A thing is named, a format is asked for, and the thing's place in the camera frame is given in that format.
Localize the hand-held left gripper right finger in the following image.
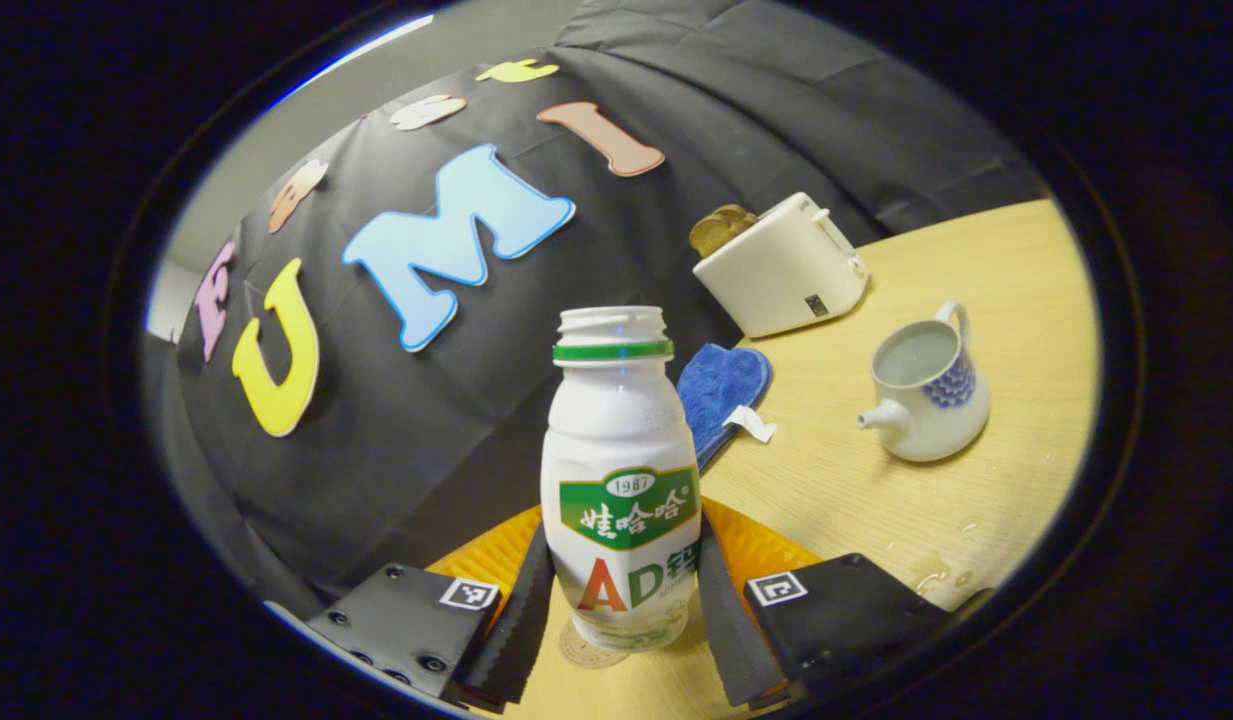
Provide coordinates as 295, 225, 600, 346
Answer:
696, 510, 954, 711

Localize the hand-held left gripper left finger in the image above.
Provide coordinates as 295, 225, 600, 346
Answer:
306, 505, 557, 714

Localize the round brown coaster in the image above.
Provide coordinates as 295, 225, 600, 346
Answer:
561, 620, 634, 669

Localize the white water bottle green label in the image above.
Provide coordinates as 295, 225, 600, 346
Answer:
541, 305, 702, 653

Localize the black backdrop cloth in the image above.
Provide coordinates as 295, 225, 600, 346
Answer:
141, 0, 1052, 621

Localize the blue cloth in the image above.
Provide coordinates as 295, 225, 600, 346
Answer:
676, 343, 777, 471

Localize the white toaster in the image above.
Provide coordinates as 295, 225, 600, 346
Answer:
693, 192, 870, 339

